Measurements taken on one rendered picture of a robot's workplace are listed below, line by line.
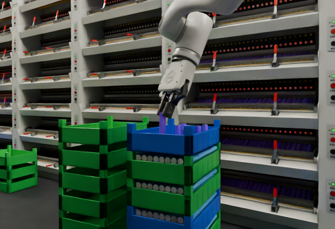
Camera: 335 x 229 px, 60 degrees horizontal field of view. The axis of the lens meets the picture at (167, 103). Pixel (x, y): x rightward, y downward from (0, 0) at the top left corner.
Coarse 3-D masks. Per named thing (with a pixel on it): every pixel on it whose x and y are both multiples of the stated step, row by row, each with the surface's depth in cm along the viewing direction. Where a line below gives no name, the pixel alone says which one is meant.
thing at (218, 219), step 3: (219, 210) 102; (219, 213) 102; (219, 216) 102; (216, 219) 102; (219, 219) 102; (213, 222) 104; (216, 222) 99; (219, 222) 102; (213, 225) 96; (216, 225) 99; (219, 225) 102; (210, 228) 94; (213, 228) 96; (216, 228) 99; (219, 228) 102
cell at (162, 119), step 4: (160, 116) 83; (164, 116) 82; (160, 120) 83; (164, 120) 82; (160, 124) 83; (164, 124) 82; (160, 128) 83; (164, 128) 82; (160, 132) 83; (164, 132) 82
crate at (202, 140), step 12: (168, 120) 110; (216, 120) 102; (132, 132) 84; (144, 132) 93; (156, 132) 101; (168, 132) 110; (180, 132) 109; (192, 132) 77; (204, 132) 86; (216, 132) 99; (132, 144) 84; (144, 144) 82; (156, 144) 81; (168, 144) 79; (180, 144) 77; (192, 144) 78; (204, 144) 87
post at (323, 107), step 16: (320, 0) 106; (320, 16) 106; (320, 32) 106; (320, 48) 106; (320, 64) 106; (320, 80) 106; (320, 96) 106; (320, 112) 106; (320, 128) 106; (320, 144) 106; (320, 160) 106; (320, 176) 106; (320, 192) 106; (320, 208) 106; (320, 224) 106
